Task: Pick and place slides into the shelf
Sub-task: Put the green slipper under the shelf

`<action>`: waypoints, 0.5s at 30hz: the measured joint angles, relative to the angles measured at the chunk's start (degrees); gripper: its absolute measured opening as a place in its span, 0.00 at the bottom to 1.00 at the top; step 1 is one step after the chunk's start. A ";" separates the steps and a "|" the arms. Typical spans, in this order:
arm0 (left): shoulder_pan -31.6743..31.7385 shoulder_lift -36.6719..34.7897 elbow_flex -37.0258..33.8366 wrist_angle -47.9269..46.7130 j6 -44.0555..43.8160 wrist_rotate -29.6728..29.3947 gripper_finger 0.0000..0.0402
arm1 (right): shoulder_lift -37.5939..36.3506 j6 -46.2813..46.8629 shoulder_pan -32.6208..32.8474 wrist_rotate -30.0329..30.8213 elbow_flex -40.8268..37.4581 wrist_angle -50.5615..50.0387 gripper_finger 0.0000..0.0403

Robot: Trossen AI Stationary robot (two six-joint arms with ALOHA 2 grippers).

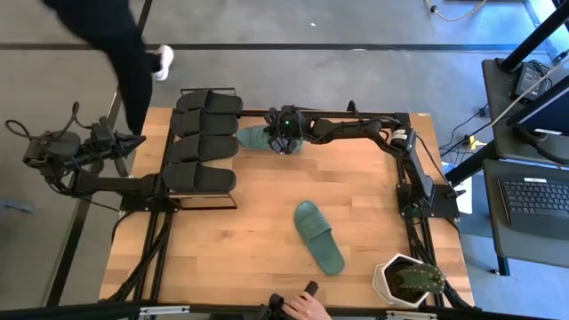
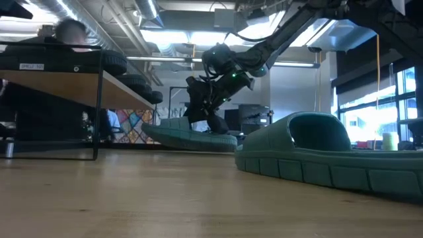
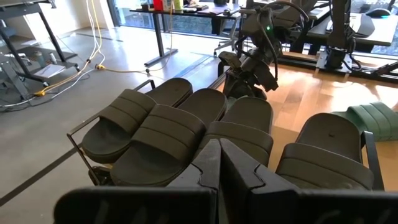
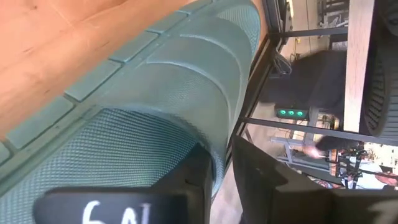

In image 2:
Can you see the ribbed silver air duct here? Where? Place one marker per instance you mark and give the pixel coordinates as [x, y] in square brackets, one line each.
[102, 39]

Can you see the black equipment cabinet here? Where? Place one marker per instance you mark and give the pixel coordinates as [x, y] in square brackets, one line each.
[254, 115]

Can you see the background workbench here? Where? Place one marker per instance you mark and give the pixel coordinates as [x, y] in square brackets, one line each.
[49, 145]

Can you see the grey ceiling box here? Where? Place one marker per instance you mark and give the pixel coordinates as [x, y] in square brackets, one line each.
[224, 18]

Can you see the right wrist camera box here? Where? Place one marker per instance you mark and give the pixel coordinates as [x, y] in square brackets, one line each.
[218, 59]

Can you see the round silver air duct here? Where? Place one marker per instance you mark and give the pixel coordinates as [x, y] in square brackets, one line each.
[148, 11]

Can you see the colourful patchwork quilt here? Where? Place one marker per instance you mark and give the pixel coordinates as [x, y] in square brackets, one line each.
[132, 127]

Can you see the long ceiling tube light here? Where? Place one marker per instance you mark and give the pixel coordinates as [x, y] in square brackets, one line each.
[294, 64]
[155, 59]

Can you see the red box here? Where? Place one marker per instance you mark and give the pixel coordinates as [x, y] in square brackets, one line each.
[363, 144]

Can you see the black window frame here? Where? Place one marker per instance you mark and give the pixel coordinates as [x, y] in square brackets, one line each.
[396, 96]

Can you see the wooden shelf black metal frame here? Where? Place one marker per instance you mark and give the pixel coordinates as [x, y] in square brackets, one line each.
[66, 86]

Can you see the green rubber slide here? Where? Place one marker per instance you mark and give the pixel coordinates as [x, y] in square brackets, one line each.
[297, 168]
[185, 135]

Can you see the white crinkled sheet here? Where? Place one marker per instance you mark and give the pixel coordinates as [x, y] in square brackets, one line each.
[175, 112]

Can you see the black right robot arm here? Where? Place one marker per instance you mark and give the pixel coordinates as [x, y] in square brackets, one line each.
[281, 39]

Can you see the yellow roll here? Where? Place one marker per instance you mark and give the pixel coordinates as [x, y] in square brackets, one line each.
[390, 141]

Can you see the person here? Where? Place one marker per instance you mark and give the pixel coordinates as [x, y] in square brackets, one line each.
[114, 120]
[71, 31]

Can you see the silver cylindrical leg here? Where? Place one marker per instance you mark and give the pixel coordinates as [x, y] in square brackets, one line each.
[9, 149]

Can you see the black dome camera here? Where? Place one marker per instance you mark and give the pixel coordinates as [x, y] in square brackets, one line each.
[314, 49]

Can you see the white shelf label sticker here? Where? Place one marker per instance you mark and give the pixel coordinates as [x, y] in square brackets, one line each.
[31, 66]

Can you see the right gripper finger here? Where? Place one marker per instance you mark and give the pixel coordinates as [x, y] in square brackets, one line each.
[196, 105]
[218, 125]

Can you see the black background gantry frame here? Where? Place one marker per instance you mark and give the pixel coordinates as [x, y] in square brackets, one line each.
[169, 99]

